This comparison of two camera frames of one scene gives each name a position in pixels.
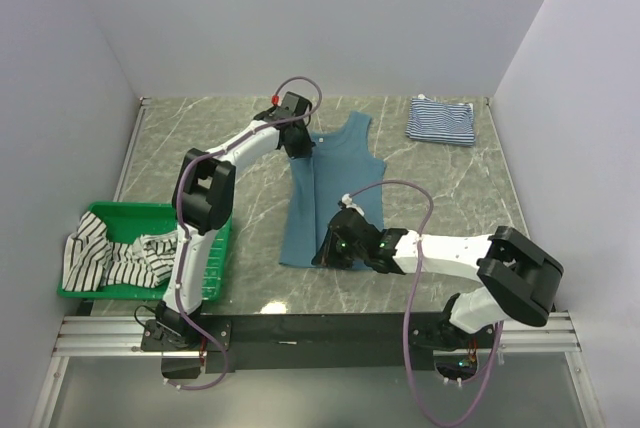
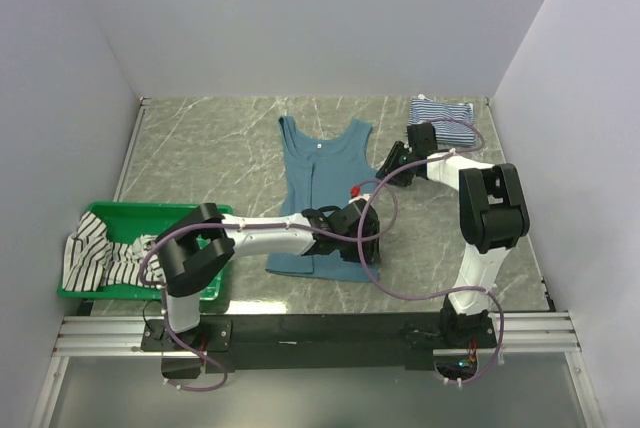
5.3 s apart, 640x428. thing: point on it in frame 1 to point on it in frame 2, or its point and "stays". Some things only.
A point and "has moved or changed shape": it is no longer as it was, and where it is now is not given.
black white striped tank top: [92, 260] stays
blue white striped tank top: [444, 122] stays
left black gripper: [305, 149] to [372, 251]
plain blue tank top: [338, 168] has moved or changed shape
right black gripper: [327, 258] to [391, 161]
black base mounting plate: [243, 343] stays
